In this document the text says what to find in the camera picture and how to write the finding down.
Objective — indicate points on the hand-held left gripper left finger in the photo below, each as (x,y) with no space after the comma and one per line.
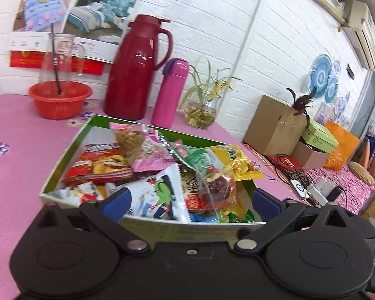
(117,201)

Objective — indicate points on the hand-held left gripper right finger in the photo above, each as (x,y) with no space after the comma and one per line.
(265,200)

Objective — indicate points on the yellow clear candy packet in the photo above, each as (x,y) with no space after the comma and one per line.
(237,216)

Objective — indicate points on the small white red snack packet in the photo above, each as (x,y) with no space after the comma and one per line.
(84,193)

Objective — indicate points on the white cartoon snack packet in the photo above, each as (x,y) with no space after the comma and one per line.
(156,193)

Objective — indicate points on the red yellow printed snack packet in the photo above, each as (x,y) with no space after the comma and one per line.
(97,162)

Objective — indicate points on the clear date packet red header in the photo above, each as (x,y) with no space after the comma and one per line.
(215,187)

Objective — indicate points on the blue candy packet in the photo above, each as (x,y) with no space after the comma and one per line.
(203,217)

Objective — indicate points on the green cardboard box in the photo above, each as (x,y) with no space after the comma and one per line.
(190,232)

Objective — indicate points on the green white snack packet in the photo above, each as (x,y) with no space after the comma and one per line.
(193,156)

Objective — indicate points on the patterned brown black pouch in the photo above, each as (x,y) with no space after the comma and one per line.
(293,175)

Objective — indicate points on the red gift box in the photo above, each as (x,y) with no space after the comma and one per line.
(287,164)

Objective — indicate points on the white power strip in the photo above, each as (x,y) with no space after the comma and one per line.
(323,190)

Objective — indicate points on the small brown cardboard box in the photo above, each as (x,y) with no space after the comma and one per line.
(309,157)

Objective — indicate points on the green shoebox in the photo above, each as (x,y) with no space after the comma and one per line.
(318,136)

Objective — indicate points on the orange cushion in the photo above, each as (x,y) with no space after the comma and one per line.
(340,150)

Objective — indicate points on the pink floral blanket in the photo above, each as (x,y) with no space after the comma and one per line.
(356,187)

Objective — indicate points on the round straw cushion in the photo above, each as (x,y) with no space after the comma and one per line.
(362,173)

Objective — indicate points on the dark purple plant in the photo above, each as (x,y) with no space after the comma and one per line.
(300,103)

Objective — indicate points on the glass vase with plant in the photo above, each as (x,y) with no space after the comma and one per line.
(200,115)

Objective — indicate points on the red plastic basin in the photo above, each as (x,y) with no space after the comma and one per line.
(59,106)

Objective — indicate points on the orange pillow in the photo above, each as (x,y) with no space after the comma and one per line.
(367,153)

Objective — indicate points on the pink thermos bottle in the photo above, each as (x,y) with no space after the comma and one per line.
(168,100)

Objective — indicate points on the red thermos jug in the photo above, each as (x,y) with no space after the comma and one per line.
(131,75)

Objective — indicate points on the small blue paper fan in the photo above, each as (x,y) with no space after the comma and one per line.
(332,89)

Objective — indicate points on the large blue paper fan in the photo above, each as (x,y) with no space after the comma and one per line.
(320,73)

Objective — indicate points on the dark stirring stick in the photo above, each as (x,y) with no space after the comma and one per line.
(58,75)

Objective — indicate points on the glass pitcher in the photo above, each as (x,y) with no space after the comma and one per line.
(67,62)

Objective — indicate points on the white air conditioner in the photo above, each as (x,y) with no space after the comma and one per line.
(362,28)

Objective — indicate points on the black wall bracket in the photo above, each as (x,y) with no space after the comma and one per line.
(350,71)

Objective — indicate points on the wall poster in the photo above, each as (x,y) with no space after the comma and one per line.
(106,9)

